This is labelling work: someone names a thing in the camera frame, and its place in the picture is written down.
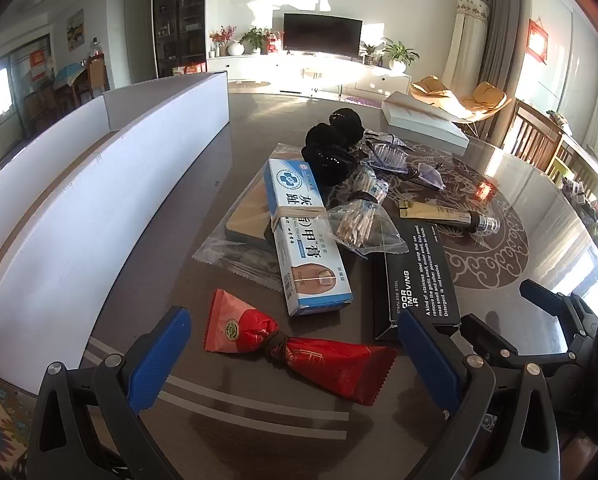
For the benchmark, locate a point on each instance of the dark glass display cabinet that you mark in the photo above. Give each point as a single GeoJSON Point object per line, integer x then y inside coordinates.
{"type": "Point", "coordinates": [179, 15]}

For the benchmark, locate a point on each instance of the floral cloth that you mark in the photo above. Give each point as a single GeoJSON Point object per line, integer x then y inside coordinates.
{"type": "Point", "coordinates": [1, 425]}

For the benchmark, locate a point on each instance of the green potted plant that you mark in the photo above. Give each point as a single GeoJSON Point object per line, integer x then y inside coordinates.
{"type": "Point", "coordinates": [254, 37]}

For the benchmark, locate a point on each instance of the clear bag with slab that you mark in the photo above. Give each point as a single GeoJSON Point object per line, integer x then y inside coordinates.
{"type": "Point", "coordinates": [244, 225]}

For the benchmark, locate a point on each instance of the white television cabinet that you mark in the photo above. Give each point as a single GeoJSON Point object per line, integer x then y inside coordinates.
{"type": "Point", "coordinates": [259, 65]}

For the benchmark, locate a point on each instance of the red flower arrangement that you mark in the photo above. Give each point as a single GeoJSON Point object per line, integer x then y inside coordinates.
{"type": "Point", "coordinates": [221, 35]}

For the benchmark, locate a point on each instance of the bag of cotton swabs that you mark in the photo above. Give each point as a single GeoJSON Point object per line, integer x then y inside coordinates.
{"type": "Point", "coordinates": [369, 185]}
{"type": "Point", "coordinates": [364, 230]}

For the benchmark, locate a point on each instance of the black television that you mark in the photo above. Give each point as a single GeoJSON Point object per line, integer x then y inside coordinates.
{"type": "Point", "coordinates": [323, 34]}

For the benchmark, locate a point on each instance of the black box with white print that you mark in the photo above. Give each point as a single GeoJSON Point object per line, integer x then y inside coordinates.
{"type": "Point", "coordinates": [419, 280]}

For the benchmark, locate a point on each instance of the red wall hanging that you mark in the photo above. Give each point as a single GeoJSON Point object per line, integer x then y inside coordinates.
{"type": "Point", "coordinates": [538, 42]}

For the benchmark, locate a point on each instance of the orange boxes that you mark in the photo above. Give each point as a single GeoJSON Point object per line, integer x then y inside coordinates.
{"type": "Point", "coordinates": [191, 69]}

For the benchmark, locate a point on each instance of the black fluffy hair clip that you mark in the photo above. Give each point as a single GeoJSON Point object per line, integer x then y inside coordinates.
{"type": "Point", "coordinates": [329, 155]}

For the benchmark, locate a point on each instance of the blue white medicine box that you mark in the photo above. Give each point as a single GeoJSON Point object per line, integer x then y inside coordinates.
{"type": "Point", "coordinates": [304, 250]}

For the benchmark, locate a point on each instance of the round white vase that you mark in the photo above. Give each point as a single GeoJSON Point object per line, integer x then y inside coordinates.
{"type": "Point", "coordinates": [235, 49]}

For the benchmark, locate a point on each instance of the large leafy potted plant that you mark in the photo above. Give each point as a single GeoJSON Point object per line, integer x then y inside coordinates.
{"type": "Point", "coordinates": [400, 52]}

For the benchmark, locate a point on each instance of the red door poster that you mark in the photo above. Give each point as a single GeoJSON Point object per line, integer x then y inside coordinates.
{"type": "Point", "coordinates": [38, 62]}

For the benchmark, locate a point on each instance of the water bottle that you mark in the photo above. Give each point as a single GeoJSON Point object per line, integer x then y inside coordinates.
{"type": "Point", "coordinates": [96, 49]}

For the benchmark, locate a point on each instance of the red gift box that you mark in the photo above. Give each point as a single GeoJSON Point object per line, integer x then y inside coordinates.
{"type": "Point", "coordinates": [274, 42]}

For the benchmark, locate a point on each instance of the small potted plant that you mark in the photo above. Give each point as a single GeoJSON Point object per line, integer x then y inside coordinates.
{"type": "Point", "coordinates": [370, 52]}

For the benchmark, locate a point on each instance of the brown wooden chair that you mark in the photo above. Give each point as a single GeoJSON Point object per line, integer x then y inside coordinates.
{"type": "Point", "coordinates": [529, 135]}

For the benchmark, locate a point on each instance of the dining table with blue cloth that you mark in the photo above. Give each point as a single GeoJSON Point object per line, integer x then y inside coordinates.
{"type": "Point", "coordinates": [68, 74]}

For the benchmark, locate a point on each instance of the covered standing air conditioner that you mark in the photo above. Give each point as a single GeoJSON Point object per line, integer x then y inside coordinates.
{"type": "Point", "coordinates": [466, 40]}

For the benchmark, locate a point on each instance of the grey curtain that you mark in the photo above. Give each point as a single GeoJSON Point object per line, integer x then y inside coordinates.
{"type": "Point", "coordinates": [504, 30]}

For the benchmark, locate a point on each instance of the dark red snack packet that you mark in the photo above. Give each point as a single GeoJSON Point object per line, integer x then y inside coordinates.
{"type": "Point", "coordinates": [334, 365]}

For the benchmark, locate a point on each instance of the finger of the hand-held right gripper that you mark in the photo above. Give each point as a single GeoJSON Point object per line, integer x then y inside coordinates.
{"type": "Point", "coordinates": [484, 332]}
{"type": "Point", "coordinates": [538, 292]}

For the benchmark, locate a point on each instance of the large white storage box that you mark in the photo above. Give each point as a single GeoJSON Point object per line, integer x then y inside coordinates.
{"type": "Point", "coordinates": [94, 220]}

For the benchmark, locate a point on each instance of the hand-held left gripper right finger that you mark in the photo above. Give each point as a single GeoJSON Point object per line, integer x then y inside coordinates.
{"type": "Point", "coordinates": [426, 360]}

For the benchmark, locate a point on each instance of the yellow lounge chair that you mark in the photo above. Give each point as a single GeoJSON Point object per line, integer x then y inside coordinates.
{"type": "Point", "coordinates": [489, 96]}
{"type": "Point", "coordinates": [434, 91]}

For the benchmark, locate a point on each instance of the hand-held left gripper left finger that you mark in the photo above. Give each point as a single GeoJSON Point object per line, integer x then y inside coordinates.
{"type": "Point", "coordinates": [159, 360]}

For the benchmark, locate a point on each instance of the wall painting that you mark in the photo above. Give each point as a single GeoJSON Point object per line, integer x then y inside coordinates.
{"type": "Point", "coordinates": [75, 30]}

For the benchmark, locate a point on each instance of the oval wooden mat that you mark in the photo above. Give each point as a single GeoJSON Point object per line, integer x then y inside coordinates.
{"type": "Point", "coordinates": [249, 85]}

